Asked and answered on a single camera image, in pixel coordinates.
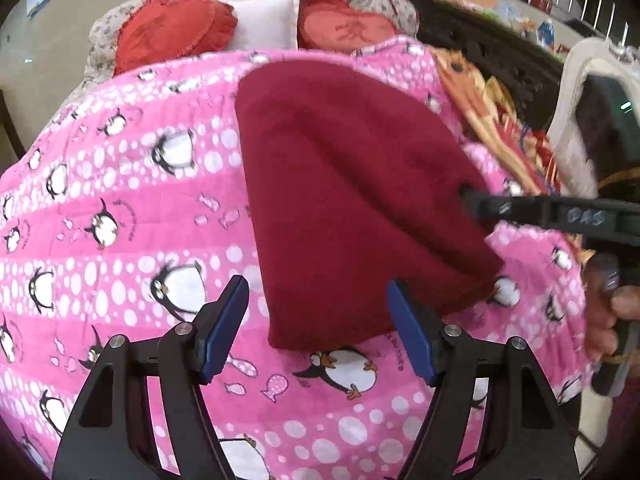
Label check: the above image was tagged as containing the dark red knit sweater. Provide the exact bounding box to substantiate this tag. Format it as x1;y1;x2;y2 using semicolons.
235;61;503;351

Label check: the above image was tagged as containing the person's right hand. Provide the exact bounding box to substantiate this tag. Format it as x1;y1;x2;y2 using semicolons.
582;256;639;363

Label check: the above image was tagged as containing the white upholstered chair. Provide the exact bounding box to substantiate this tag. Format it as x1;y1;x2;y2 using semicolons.
548;38;639;203

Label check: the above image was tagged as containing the orange patterned cloth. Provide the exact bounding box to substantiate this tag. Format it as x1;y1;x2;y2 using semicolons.
432;48;562;195

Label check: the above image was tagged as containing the pink penguin print blanket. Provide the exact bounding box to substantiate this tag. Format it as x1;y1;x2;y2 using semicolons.
0;34;597;480

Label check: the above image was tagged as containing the right red heart pillow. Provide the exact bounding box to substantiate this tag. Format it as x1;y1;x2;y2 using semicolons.
297;0;399;54

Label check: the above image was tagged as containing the red heart pillow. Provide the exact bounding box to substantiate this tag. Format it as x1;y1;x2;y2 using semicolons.
297;0;399;54
114;0;238;75

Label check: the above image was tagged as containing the white square pillow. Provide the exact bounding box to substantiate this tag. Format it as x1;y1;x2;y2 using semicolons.
220;0;300;51

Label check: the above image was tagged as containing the left red heart pillow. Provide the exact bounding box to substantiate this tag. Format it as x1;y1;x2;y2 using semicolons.
114;0;238;75

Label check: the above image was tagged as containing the dark carved wooden bed frame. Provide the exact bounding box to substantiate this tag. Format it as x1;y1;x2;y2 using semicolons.
409;0;563;130

